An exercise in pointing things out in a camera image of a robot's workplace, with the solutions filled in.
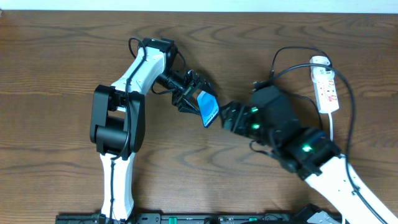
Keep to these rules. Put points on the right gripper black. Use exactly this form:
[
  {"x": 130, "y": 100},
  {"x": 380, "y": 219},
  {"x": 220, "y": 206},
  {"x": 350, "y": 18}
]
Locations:
[{"x": 237, "y": 115}]

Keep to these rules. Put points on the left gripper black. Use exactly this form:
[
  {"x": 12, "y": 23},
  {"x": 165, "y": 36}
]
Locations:
[{"x": 189, "y": 92}]

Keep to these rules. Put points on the blue Galaxy smartphone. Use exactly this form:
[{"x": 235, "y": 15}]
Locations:
[{"x": 208, "y": 107}]

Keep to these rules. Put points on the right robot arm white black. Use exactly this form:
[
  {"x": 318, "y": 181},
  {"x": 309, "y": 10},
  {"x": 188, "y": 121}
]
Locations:
[{"x": 306, "y": 151}]

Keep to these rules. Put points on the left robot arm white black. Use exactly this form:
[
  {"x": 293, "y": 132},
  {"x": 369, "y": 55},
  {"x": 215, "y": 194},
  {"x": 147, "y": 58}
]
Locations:
[{"x": 118, "y": 119}]

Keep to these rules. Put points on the white power strip socket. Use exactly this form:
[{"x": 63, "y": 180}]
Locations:
[{"x": 325, "y": 90}]

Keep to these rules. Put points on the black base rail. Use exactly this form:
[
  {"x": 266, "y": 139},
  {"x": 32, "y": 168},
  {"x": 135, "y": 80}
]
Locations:
[{"x": 156, "y": 218}]

